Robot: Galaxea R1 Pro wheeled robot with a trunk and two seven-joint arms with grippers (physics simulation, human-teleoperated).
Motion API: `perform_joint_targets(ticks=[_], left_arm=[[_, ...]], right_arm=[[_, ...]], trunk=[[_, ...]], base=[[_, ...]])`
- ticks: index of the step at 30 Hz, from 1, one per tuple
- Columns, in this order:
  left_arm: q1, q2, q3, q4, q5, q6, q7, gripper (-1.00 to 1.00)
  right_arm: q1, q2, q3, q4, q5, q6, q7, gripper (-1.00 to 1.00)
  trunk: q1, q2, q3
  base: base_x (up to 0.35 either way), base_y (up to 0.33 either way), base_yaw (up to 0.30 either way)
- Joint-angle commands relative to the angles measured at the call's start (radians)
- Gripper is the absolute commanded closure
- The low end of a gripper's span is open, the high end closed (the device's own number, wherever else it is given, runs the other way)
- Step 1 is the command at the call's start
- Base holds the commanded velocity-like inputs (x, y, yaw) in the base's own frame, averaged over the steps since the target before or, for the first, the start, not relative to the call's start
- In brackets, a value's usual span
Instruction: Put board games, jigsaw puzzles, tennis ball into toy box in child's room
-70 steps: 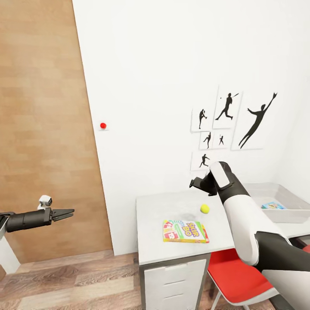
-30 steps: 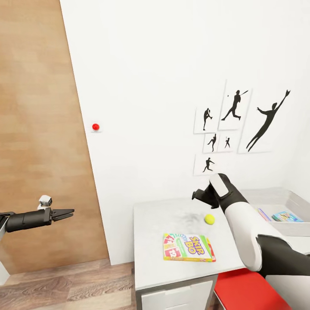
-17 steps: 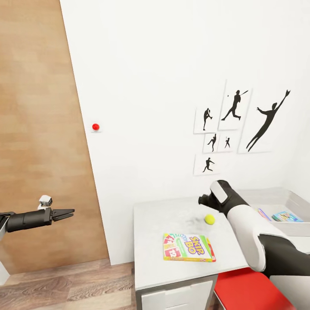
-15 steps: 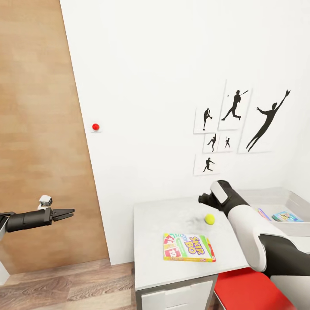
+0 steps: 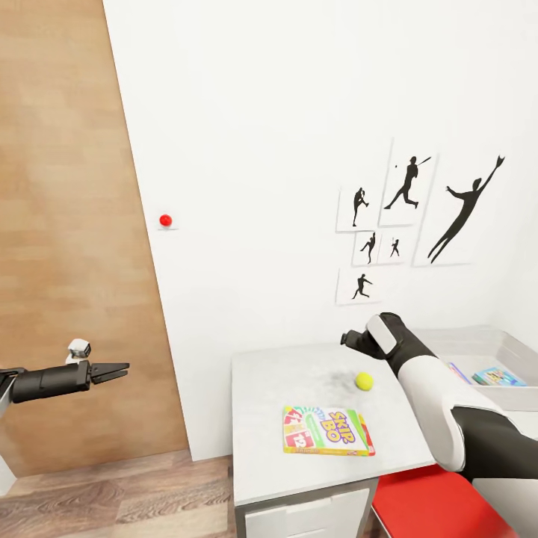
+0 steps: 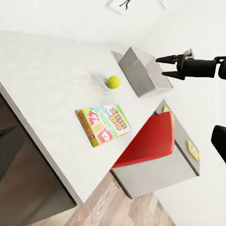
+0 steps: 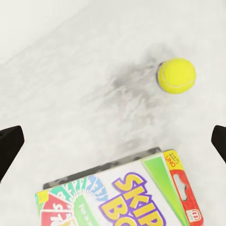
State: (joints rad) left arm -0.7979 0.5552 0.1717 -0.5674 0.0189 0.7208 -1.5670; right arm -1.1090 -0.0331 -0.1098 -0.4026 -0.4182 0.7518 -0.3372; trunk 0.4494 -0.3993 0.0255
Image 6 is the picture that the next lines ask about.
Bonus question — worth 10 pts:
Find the tennis ball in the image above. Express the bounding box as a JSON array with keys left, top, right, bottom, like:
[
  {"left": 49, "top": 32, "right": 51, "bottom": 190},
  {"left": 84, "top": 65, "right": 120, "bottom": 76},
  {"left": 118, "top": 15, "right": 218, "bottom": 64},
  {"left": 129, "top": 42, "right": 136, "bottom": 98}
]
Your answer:
[{"left": 107, "top": 76, "right": 121, "bottom": 89}]

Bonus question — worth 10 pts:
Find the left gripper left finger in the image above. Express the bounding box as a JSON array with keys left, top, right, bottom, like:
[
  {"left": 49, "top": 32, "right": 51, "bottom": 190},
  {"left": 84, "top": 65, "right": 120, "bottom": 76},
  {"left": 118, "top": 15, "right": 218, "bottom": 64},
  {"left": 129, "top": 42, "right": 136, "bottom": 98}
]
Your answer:
[{"left": 0, "top": 125, "right": 24, "bottom": 182}]

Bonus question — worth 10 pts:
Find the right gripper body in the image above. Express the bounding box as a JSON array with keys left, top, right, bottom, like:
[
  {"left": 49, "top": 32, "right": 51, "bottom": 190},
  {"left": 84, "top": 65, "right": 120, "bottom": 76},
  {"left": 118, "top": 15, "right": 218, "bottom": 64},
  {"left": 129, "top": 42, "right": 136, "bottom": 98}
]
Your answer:
[{"left": 177, "top": 54, "right": 204, "bottom": 80}]

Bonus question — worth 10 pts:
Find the jigsaw puzzle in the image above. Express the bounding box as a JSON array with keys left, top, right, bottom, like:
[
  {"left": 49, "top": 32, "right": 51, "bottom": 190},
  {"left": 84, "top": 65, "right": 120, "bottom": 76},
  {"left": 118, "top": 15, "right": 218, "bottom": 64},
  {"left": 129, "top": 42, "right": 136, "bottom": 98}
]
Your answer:
[
  {"left": 163, "top": 106, "right": 175, "bottom": 126},
  {"left": 187, "top": 139, "right": 201, "bottom": 162}
]

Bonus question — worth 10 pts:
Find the board game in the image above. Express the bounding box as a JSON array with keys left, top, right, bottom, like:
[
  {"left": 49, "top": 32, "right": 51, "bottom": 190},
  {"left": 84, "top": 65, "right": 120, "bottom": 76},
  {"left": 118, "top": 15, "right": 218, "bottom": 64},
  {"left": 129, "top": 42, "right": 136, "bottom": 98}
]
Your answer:
[{"left": 77, "top": 104, "right": 132, "bottom": 148}]

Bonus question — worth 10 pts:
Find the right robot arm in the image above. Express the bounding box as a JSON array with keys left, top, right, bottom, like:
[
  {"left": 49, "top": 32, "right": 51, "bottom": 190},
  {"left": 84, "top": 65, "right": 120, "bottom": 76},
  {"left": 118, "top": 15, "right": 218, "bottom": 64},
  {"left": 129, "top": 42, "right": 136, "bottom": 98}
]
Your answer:
[{"left": 155, "top": 48, "right": 226, "bottom": 80}]

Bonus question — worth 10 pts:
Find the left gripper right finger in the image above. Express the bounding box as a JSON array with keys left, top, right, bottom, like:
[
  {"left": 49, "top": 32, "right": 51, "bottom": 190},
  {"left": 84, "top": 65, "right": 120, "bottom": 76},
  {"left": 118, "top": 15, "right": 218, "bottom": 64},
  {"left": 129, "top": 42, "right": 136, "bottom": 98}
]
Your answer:
[{"left": 211, "top": 125, "right": 226, "bottom": 163}]

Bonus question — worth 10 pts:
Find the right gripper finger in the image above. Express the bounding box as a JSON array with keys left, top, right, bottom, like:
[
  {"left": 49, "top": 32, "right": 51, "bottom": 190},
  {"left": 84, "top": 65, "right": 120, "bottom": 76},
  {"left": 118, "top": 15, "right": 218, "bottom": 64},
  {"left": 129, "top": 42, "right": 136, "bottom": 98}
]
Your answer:
[
  {"left": 155, "top": 55, "right": 179, "bottom": 65},
  {"left": 161, "top": 71, "right": 180, "bottom": 79}
]

